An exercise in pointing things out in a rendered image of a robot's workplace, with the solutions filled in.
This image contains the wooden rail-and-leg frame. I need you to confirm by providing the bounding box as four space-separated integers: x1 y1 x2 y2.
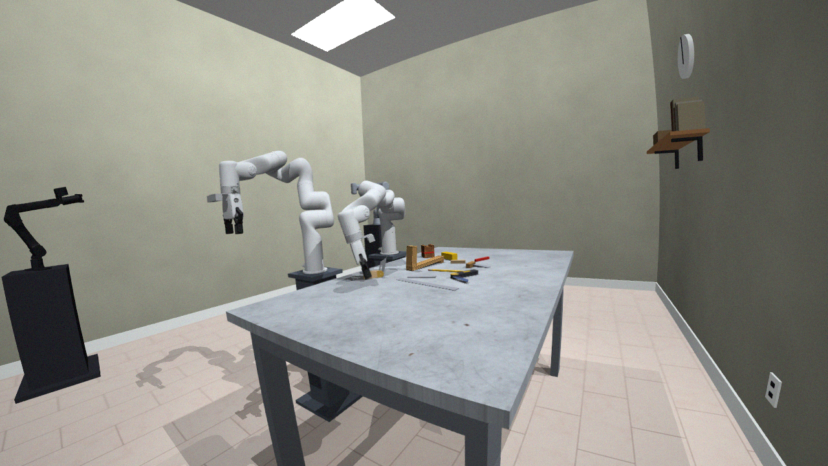
406 246 444 271

